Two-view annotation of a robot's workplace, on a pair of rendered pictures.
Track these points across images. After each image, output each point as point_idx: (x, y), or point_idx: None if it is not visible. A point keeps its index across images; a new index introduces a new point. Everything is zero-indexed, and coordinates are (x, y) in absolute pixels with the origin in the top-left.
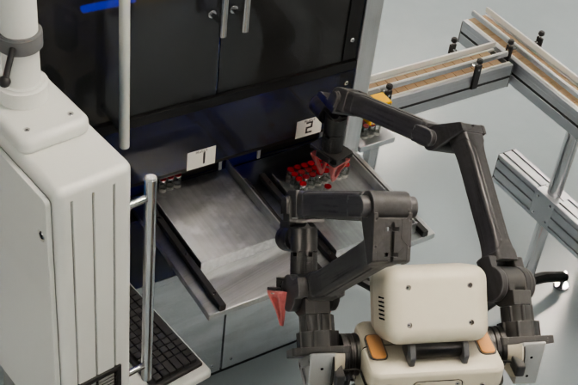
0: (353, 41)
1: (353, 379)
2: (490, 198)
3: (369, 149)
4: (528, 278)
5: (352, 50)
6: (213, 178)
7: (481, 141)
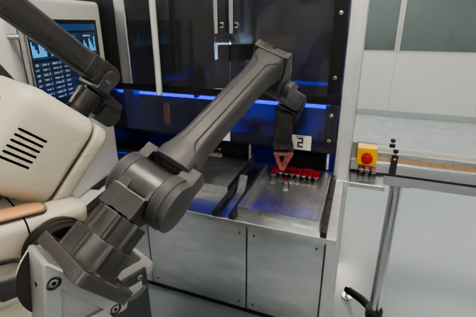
0: (336, 80)
1: None
2: (220, 100)
3: (387, 209)
4: (164, 187)
5: (335, 87)
6: (241, 160)
7: (272, 61)
